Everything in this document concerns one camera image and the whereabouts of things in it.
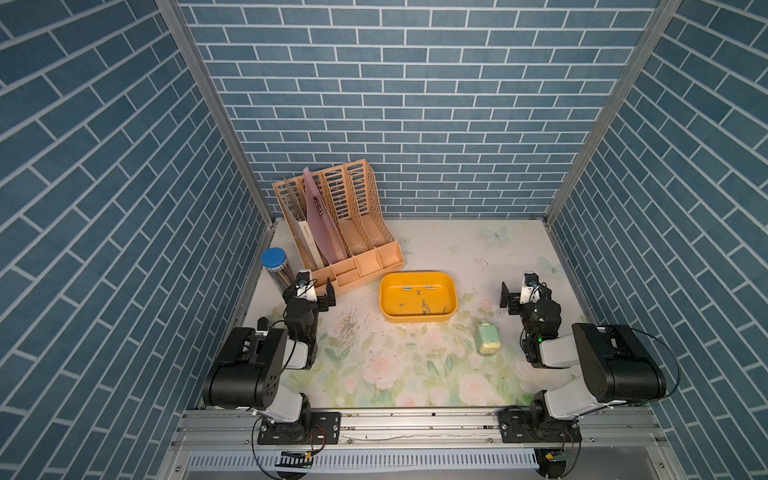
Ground beige file book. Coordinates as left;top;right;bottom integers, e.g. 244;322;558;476
298;220;325;270

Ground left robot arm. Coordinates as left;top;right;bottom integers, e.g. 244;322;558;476
202;271;341;452

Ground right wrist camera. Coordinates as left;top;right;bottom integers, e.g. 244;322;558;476
520;273;540;304

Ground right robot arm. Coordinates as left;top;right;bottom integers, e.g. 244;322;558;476
498;273;667;444

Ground peach desk file organizer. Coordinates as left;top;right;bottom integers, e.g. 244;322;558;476
273;160;405;294

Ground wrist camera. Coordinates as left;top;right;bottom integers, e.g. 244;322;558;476
294;269;313;299
520;273;540;304

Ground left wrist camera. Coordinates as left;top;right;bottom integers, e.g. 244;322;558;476
294;269;313;299

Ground purple folder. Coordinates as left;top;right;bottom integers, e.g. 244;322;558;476
302;168;348;264

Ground yellow plastic storage box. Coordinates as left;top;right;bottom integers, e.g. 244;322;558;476
379;271;459;323

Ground blue-lid pencil tube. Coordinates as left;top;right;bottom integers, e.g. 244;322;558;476
261;247;296;292

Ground green eraser box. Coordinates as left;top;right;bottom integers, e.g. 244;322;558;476
475;322;502;356

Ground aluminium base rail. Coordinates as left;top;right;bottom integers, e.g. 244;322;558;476
159;407;684;479

